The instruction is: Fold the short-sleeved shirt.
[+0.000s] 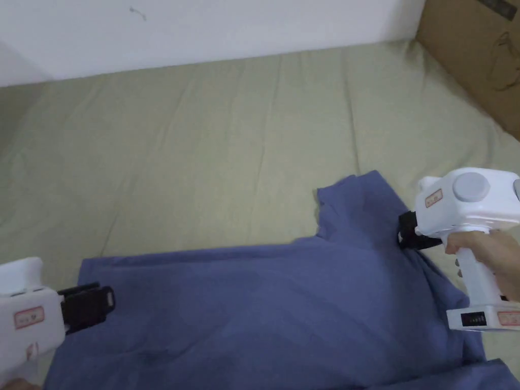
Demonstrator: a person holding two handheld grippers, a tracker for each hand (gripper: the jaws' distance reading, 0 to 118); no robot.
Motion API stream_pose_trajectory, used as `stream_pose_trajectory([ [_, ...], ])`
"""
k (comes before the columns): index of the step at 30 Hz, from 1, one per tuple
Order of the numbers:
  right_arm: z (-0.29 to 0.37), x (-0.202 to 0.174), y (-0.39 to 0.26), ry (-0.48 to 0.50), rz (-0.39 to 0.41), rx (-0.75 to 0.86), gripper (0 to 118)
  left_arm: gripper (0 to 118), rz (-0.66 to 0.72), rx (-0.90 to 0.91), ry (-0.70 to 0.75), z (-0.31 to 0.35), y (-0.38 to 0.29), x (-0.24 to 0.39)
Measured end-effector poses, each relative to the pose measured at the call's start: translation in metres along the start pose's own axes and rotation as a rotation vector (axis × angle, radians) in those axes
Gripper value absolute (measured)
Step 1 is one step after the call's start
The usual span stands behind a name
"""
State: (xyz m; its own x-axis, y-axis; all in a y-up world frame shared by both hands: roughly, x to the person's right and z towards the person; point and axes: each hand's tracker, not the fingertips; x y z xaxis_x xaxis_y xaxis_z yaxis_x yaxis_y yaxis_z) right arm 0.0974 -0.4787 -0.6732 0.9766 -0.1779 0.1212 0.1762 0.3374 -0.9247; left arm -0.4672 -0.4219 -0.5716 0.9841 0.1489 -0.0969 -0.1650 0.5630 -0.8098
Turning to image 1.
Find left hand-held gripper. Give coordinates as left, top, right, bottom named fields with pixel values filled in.
left=0, top=256, right=117, bottom=384

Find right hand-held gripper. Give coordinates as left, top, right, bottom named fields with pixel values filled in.
left=398, top=167, right=520, bottom=333

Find dark blue shirt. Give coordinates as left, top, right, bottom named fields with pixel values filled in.
left=42, top=170, right=520, bottom=390

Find person's right hand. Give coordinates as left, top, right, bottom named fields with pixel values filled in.
left=444, top=229, right=520, bottom=304

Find person's left hand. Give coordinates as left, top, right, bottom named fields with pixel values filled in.
left=0, top=377, right=41, bottom=390

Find bed with pale green sheet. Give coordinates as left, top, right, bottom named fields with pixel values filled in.
left=0, top=38, right=520, bottom=390

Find brown cardboard carton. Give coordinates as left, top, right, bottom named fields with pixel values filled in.
left=414, top=0, right=520, bottom=142

